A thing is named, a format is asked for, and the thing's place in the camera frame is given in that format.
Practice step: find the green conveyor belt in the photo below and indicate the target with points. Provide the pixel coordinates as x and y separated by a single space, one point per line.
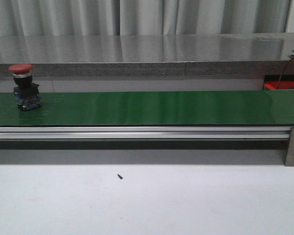
154 108

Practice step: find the grey stone-look back shelf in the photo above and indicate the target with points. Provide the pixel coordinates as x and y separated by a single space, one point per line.
150 55

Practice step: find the red mushroom push button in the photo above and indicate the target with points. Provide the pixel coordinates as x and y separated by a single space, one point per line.
26 92

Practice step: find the red plastic tray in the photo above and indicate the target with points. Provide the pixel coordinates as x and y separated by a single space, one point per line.
286 83

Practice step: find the grey curtain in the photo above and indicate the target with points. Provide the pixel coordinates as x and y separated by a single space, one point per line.
141 17

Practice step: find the aluminium conveyor side rail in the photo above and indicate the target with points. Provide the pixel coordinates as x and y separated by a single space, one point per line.
149 132

